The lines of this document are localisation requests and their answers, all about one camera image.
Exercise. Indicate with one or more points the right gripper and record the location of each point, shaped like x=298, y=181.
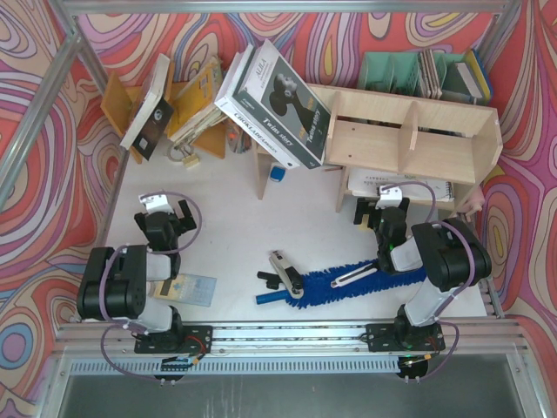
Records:
x=365, y=213

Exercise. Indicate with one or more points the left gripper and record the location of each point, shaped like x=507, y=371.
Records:
x=181, y=218

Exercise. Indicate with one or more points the white black utility knife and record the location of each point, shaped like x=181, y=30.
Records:
x=354, y=275

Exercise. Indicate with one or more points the blue microfiber duster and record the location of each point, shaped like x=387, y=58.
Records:
x=318, y=291

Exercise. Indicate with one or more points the white black stapler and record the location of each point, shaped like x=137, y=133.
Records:
x=289, y=275

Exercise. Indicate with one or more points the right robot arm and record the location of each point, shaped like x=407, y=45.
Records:
x=444, y=255

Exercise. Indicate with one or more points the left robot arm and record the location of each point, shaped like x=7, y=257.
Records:
x=116, y=281

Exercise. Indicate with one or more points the light wooden bookshelf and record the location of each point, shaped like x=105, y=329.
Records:
x=455, y=142

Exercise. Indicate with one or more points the blue yellow calculator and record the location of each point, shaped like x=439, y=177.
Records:
x=188, y=289

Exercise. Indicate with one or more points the pink pig figurine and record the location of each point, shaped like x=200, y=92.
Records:
x=473, y=204

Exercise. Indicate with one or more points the white black paperback book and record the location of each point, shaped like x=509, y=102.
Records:
x=150, y=111

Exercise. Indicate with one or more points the pencil cup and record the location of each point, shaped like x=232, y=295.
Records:
x=237, y=140

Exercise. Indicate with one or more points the blue white eraser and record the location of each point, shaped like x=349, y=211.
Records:
x=277, y=173

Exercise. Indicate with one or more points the yellow book stack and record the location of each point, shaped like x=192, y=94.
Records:
x=194, y=108

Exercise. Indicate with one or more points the black small tool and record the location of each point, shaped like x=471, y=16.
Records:
x=272, y=280

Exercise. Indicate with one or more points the white Chokladfabriken book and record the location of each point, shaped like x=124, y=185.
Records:
x=231, y=107

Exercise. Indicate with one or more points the green desk organizer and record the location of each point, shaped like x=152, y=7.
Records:
x=434, y=74

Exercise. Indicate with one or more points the black white Twins story book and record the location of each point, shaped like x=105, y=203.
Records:
x=275, y=99

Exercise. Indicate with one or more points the blue covered book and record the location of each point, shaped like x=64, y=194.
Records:
x=472, y=59

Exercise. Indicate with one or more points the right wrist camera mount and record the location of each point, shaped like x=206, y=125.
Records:
x=389, y=196

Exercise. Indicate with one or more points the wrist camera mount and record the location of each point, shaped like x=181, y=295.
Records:
x=156, y=202
x=389, y=196

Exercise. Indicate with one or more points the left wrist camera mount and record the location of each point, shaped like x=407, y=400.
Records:
x=156, y=202

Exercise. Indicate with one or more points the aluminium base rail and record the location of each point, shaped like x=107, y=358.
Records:
x=483, y=335

